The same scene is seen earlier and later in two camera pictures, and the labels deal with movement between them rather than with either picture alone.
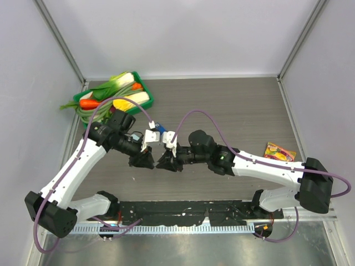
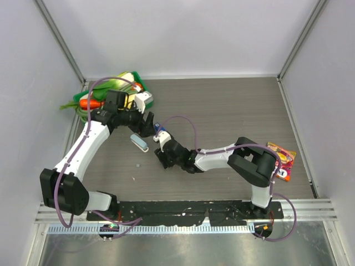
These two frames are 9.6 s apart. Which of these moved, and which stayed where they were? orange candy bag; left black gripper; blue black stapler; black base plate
Moved: left black gripper
Stayed: orange candy bag; blue black stapler; black base plate
